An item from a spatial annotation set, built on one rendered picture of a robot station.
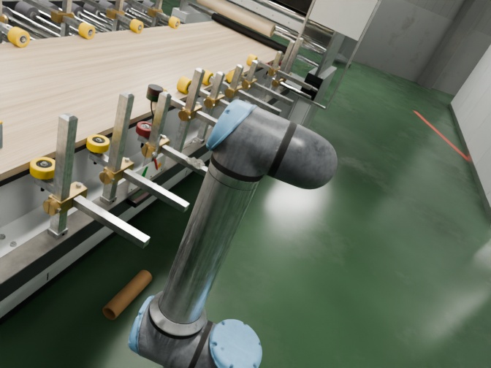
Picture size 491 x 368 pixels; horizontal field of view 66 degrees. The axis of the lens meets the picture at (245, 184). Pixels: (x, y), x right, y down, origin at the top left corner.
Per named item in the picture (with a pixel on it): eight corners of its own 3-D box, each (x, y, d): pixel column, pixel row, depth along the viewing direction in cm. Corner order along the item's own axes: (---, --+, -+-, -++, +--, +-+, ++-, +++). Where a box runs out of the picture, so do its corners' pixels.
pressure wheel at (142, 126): (154, 148, 172) (159, 126, 165) (143, 154, 165) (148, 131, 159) (139, 140, 173) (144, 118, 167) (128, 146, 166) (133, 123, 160)
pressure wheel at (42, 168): (55, 182, 133) (57, 155, 126) (56, 198, 127) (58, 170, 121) (28, 182, 128) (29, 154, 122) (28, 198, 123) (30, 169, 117)
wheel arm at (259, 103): (280, 115, 220) (282, 109, 218) (278, 116, 217) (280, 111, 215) (206, 77, 228) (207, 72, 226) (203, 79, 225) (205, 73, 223)
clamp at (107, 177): (133, 174, 150) (135, 163, 147) (110, 188, 139) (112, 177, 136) (120, 166, 151) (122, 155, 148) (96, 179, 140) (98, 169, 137)
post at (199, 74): (180, 158, 192) (205, 69, 167) (176, 161, 189) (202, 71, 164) (174, 155, 193) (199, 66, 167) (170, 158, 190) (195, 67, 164)
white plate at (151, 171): (163, 170, 177) (168, 152, 172) (128, 193, 156) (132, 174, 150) (162, 169, 177) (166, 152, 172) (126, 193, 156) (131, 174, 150)
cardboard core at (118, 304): (153, 274, 205) (117, 312, 180) (150, 284, 210) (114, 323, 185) (141, 267, 207) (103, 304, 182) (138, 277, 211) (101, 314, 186)
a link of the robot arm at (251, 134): (178, 388, 99) (296, 136, 66) (118, 360, 100) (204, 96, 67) (196, 343, 113) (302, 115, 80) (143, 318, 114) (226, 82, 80)
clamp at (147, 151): (167, 149, 170) (170, 139, 167) (150, 160, 159) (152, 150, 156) (157, 143, 171) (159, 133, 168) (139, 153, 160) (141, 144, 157)
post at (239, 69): (219, 138, 237) (245, 65, 211) (217, 140, 234) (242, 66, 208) (214, 136, 237) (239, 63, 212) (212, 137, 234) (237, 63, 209)
